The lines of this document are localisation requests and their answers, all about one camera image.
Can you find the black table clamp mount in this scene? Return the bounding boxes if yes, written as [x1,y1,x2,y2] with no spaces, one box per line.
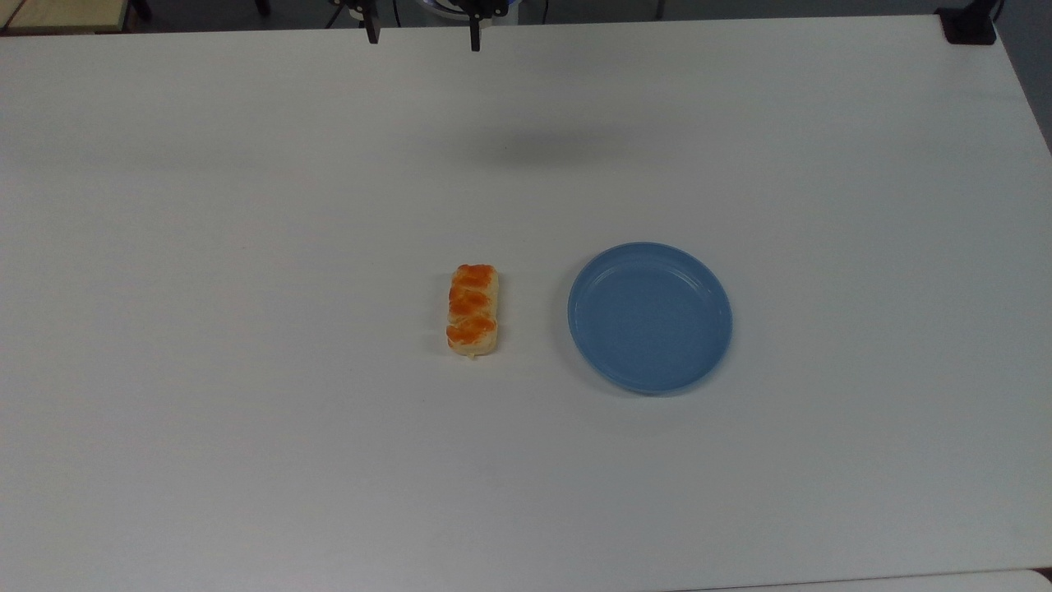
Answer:
[935,0,1005,45]

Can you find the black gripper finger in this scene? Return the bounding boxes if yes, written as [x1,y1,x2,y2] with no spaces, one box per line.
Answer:
[345,0,381,45]
[464,0,504,53]

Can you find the light wooden side table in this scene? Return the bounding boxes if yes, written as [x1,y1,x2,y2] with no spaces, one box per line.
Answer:
[0,0,131,35]

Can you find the orange glazed bread loaf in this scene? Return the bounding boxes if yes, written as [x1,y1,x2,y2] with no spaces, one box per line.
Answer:
[445,263,501,359]

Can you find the blue round plate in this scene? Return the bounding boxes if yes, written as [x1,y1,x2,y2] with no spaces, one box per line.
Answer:
[567,241,734,396]

